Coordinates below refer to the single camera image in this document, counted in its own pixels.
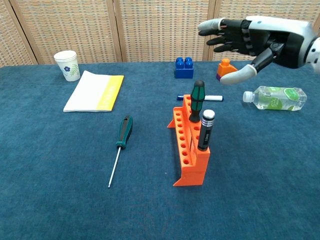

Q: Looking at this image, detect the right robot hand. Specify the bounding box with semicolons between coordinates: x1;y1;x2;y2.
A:
198;16;316;86

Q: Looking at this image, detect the green black striped screwdriver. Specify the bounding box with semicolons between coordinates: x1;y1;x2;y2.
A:
188;79;206;123

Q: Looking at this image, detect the black silver precision screwdriver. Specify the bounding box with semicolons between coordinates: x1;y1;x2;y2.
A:
197;109;216;152

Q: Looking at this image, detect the orange test tube rack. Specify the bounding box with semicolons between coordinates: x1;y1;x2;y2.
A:
166;94;212;187

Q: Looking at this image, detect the clear green label bottle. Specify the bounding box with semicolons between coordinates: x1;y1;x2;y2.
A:
242;85;308;112

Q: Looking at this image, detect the orange purple building block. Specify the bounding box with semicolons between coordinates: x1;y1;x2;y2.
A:
215;58;238;82

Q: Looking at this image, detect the white blue marker pen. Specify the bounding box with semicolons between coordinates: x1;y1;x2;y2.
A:
176;94;225;103

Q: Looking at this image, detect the blue building block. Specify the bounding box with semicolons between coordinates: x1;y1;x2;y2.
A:
174;56;195;80

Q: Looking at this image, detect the teal black long screwdriver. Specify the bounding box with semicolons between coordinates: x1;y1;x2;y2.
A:
107;115;134;188

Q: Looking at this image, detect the white yellow booklet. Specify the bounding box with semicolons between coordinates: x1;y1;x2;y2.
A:
63;70;125;113

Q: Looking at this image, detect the woven wooden folding screen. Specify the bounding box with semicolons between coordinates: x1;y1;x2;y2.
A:
0;0;320;68

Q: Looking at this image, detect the white floral paper cup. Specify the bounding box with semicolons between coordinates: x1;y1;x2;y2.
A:
53;50;81;82

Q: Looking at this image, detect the blue felt table cover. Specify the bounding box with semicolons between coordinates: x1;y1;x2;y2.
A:
0;58;320;240

